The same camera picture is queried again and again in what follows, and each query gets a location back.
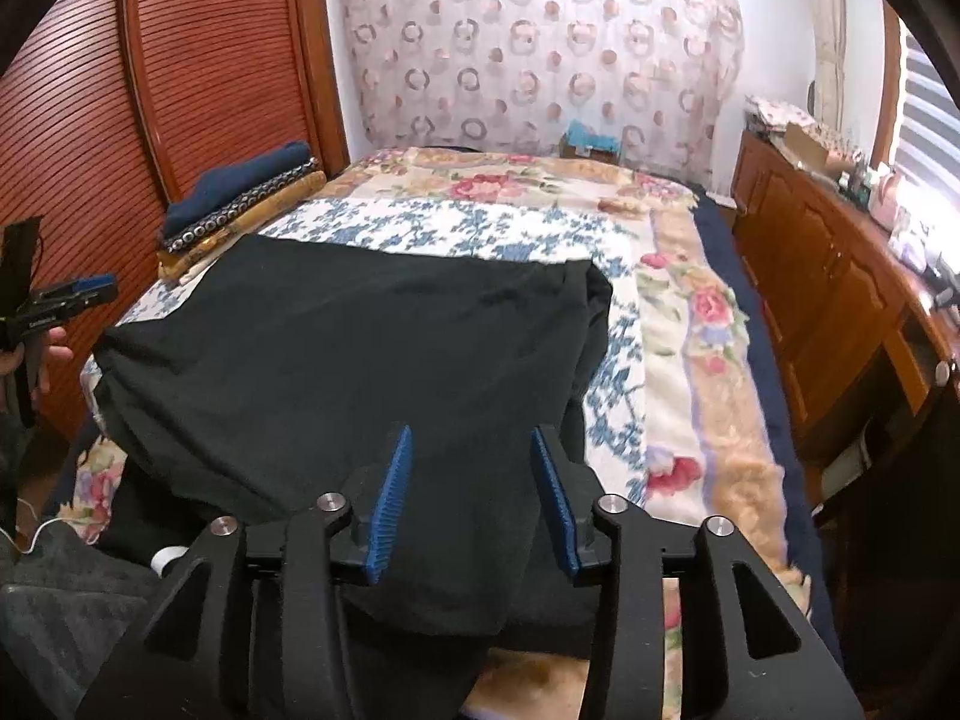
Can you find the cardboard box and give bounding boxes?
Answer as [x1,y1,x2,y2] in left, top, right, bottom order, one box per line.
[780,120,860,173]

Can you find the navy folded garment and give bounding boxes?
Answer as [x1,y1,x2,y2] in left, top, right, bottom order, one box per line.
[163,141,312,237]

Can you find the pink container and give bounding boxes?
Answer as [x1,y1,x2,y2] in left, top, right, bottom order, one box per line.
[870,172,912,224]

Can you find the circle patterned curtain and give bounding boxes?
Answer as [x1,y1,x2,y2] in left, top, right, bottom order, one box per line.
[322,0,747,173]

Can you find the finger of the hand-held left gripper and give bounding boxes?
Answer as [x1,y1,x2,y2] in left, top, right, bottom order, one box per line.
[30,274,119,317]

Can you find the beige curtain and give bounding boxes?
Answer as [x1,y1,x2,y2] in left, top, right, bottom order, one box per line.
[795,0,848,136]

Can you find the wooden slatted wardrobe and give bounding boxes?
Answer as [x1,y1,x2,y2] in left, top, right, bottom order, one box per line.
[0,0,350,458]

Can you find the black t-shirt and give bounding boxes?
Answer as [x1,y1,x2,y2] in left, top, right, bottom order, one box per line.
[94,234,616,720]

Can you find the window blind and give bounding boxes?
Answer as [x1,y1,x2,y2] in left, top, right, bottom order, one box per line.
[896,30,960,188]

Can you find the blue box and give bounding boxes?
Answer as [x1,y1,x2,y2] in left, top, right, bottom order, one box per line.
[562,120,623,162]

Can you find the person's dark grey clothing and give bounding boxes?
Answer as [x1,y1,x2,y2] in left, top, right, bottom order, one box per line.
[0,405,185,720]

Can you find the stack of folded clothes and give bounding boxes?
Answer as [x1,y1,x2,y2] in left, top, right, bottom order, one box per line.
[156,171,329,286]

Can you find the floral blanket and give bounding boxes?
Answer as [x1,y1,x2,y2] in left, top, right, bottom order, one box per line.
[56,146,815,720]

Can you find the person's left hand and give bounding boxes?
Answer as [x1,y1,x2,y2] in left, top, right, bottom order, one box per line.
[0,322,76,398]

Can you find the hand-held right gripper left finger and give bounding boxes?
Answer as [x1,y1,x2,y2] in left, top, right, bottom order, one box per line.
[75,424,415,720]

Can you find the black white patterned folded garment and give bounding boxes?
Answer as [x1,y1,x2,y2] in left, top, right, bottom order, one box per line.
[161,157,320,252]

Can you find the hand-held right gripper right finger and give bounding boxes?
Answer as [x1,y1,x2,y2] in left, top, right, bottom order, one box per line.
[529,426,863,720]

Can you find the navy bed sheet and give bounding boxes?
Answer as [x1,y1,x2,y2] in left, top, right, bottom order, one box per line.
[690,180,845,691]

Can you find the white cable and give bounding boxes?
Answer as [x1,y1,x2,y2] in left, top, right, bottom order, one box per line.
[0,495,83,557]

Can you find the wooden dresser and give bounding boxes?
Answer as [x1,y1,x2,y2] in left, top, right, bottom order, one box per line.
[731,127,960,503]

